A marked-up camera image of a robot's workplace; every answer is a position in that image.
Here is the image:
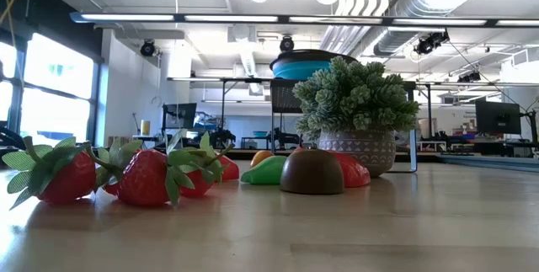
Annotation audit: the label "large window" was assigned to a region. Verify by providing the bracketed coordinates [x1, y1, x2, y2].
[0, 31, 102, 147]

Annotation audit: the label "long LED light bar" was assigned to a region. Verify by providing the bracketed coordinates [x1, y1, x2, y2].
[70, 10, 539, 28]

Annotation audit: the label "red plastic strawberry green leaves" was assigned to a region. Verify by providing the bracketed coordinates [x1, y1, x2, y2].
[86, 138, 143, 197]
[179, 131, 235, 200]
[116, 130, 197, 209]
[2, 136, 97, 211]

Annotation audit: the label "blue collapsible bowl grey rim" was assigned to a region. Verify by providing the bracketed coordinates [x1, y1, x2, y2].
[269, 48, 359, 82]

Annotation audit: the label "black workbench frame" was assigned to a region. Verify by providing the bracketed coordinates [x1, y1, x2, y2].
[167, 77, 275, 138]

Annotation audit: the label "black table frame rails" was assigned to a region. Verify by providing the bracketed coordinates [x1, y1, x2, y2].
[437, 153, 539, 174]

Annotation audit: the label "green plant in patterned pot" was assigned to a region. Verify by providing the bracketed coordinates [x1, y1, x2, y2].
[292, 56, 421, 179]

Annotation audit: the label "black ceiling camera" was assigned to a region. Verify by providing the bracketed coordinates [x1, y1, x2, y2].
[414, 30, 451, 56]
[279, 35, 296, 53]
[140, 39, 157, 57]
[457, 71, 483, 83]

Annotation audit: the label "red plastic bell pepper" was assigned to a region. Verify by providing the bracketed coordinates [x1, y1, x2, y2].
[330, 150, 372, 189]

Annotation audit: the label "brown plastic kiwi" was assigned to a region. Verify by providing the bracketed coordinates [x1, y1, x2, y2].
[280, 148, 345, 195]

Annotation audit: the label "black computer monitor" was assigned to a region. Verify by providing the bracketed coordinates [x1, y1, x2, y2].
[475, 100, 522, 135]
[163, 102, 198, 130]

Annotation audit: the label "small orange fruit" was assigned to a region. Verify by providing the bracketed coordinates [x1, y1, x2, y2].
[250, 149, 275, 168]

